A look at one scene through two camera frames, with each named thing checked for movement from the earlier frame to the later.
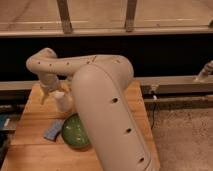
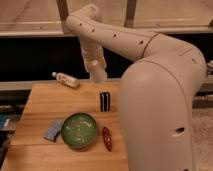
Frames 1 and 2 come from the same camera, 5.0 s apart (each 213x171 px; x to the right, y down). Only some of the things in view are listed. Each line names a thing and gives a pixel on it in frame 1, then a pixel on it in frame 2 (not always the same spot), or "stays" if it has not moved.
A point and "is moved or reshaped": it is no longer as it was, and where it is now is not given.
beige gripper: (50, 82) to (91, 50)
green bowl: (73, 132) stays
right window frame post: (130, 16) stays
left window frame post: (64, 16) stays
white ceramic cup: (64, 103) is moved or reshaped
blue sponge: (54, 130) stays
